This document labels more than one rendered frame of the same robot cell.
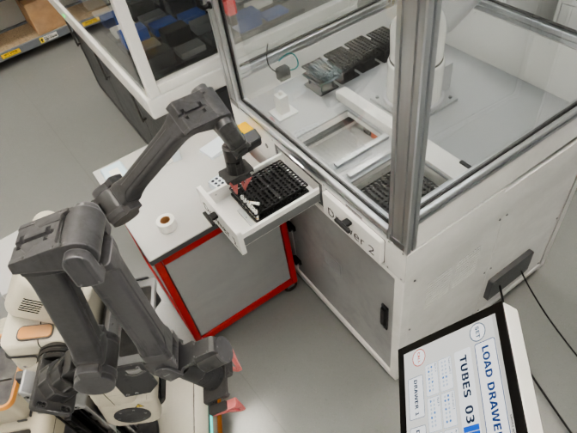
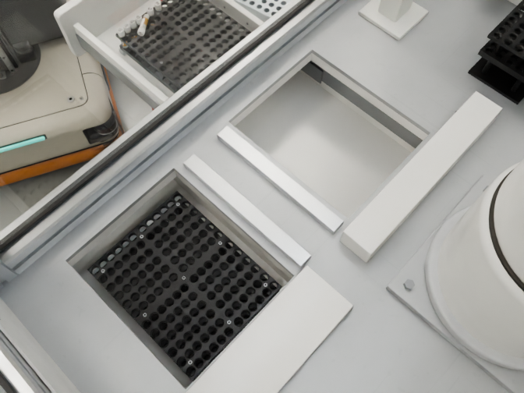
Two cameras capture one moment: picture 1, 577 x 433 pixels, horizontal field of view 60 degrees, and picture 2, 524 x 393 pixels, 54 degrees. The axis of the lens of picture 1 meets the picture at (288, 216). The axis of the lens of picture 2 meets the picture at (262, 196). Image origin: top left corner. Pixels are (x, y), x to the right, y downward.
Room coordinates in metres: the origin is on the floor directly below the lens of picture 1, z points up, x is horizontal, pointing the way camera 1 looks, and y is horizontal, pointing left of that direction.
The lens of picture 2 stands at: (1.16, -0.62, 1.62)
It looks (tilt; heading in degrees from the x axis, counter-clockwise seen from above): 64 degrees down; 70
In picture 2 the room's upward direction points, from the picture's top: straight up
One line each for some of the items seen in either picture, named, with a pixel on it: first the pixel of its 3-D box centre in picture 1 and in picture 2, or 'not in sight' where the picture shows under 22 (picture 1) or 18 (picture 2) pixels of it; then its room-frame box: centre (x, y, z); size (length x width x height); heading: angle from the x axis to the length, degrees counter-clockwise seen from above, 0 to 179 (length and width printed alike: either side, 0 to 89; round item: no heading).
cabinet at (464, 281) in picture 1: (399, 206); not in sight; (1.49, -0.51, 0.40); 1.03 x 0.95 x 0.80; 27
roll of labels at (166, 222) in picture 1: (167, 223); not in sight; (1.29, 0.45, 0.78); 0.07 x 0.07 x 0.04
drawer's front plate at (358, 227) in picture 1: (352, 226); not in sight; (1.04, -0.20, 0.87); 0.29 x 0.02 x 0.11; 27
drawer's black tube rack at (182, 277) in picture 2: not in sight; (186, 284); (1.13, -0.38, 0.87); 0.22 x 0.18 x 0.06; 117
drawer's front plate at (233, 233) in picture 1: (221, 219); not in sight; (1.18, 0.23, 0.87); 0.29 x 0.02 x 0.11; 27
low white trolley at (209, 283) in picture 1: (205, 236); not in sight; (1.55, 0.40, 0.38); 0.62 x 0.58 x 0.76; 27
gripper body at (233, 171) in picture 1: (234, 166); not in sight; (1.23, 0.14, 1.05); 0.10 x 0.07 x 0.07; 117
